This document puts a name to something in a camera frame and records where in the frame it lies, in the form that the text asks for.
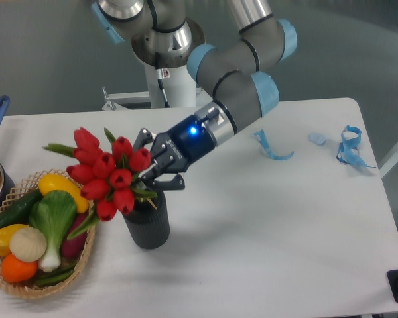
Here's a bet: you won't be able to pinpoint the red tulip bouquet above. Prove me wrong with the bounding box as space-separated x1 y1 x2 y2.
44 127 158 239

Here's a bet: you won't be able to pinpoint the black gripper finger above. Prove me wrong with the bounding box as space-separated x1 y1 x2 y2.
138 170 185 191
133 128 157 150

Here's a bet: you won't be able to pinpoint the green bean pods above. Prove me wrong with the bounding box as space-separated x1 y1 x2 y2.
33 264 75 288

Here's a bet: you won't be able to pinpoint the woven wicker basket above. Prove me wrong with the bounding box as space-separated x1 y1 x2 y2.
0 171 96 299

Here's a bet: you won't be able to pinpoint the blue ribbon right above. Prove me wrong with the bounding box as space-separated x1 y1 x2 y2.
336 125 376 168

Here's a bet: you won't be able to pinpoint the purple sweet potato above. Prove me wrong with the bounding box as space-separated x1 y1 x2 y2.
61 213 87 258

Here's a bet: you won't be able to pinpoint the dark green cucumber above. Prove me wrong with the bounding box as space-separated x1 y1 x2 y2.
0 189 43 229

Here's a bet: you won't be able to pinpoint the white garlic bulb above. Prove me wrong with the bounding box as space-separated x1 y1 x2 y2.
9 227 47 262

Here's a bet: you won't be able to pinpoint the black base cable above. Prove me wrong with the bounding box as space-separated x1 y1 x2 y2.
154 52 171 109

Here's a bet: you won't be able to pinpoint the blue ribbon strip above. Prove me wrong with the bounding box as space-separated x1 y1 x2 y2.
252 129 295 161

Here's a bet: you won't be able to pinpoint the yellow bell pepper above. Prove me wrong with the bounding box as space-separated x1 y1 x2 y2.
0 224 28 256

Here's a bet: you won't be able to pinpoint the white metal mounting frame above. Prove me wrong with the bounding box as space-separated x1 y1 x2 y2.
101 86 212 111

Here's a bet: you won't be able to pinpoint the orange fruit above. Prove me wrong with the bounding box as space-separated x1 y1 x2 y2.
0 254 38 283

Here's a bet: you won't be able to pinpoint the green bok choy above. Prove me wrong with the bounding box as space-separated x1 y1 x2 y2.
29 190 77 272

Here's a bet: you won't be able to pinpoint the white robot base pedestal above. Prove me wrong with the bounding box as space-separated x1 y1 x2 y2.
131 17 205 108

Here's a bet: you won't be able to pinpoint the small light blue cap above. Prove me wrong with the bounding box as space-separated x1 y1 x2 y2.
308 132 326 146

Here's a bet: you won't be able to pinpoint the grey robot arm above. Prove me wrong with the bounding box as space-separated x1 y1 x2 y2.
133 1 297 191

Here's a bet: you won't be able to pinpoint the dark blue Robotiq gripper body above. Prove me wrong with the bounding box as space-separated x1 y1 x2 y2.
150 117 215 176

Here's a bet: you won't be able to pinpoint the dark grey ribbed vase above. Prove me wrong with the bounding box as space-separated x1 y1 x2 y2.
123 192 170 250

